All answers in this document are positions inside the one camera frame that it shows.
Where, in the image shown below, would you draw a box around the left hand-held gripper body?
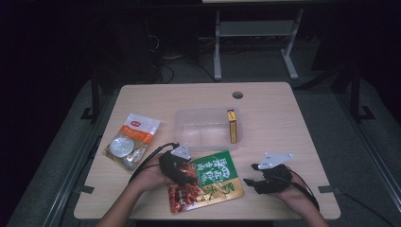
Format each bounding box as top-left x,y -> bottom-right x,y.
159,143 -> 192,185

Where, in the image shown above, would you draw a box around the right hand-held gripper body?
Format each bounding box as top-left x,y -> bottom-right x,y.
253,152 -> 294,195

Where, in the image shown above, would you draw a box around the green and gold food packet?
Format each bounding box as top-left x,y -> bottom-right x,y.
166,150 -> 246,215

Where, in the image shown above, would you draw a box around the yellow box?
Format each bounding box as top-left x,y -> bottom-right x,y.
226,109 -> 238,145

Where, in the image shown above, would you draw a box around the clear plastic container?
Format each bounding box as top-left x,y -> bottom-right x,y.
174,107 -> 242,152

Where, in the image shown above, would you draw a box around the person's left hand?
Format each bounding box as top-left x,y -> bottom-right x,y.
134,164 -> 177,194

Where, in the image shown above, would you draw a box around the person's right hand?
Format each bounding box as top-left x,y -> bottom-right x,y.
273,172 -> 319,218

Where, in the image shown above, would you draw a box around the white and orange food packet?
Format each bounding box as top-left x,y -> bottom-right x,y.
103,113 -> 162,171

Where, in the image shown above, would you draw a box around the grey tape strip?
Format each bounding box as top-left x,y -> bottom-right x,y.
317,184 -> 342,195
73,184 -> 96,195

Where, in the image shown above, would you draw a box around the black metal stand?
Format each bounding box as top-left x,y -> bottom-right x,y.
79,70 -> 102,124
348,61 -> 376,123

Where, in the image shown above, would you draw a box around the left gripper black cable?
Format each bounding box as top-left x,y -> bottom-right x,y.
128,142 -> 181,184

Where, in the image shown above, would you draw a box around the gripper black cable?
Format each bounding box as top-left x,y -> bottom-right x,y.
128,142 -> 181,184
288,169 -> 321,212

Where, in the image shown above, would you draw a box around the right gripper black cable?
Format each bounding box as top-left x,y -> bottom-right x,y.
288,169 -> 321,212

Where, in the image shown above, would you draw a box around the black floor cables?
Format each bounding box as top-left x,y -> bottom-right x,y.
148,32 -> 218,85

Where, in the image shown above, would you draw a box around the black floor cable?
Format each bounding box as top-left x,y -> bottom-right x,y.
340,191 -> 396,227

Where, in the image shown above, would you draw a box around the white metal table frame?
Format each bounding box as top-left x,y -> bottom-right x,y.
213,9 -> 305,81

